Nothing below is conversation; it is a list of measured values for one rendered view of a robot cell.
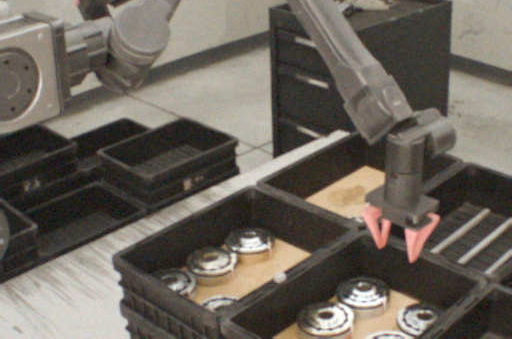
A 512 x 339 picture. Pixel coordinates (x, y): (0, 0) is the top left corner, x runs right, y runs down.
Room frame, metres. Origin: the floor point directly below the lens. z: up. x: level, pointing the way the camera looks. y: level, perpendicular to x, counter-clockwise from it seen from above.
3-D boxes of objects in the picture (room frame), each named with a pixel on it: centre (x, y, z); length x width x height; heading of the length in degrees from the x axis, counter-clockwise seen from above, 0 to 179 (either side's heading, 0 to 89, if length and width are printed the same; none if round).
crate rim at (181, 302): (1.41, 0.11, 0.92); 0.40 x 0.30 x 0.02; 138
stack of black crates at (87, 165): (2.88, 0.69, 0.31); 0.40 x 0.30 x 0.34; 135
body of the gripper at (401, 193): (1.16, -0.17, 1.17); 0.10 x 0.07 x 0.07; 47
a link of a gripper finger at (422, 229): (1.14, -0.18, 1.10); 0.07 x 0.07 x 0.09; 47
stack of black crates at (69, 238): (2.31, 0.69, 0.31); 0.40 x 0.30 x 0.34; 135
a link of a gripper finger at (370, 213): (1.17, -0.16, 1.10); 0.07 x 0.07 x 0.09; 47
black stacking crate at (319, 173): (1.70, -0.16, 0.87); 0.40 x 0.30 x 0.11; 138
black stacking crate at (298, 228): (1.41, 0.11, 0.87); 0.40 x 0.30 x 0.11; 138
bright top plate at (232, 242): (1.54, 0.09, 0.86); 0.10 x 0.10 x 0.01
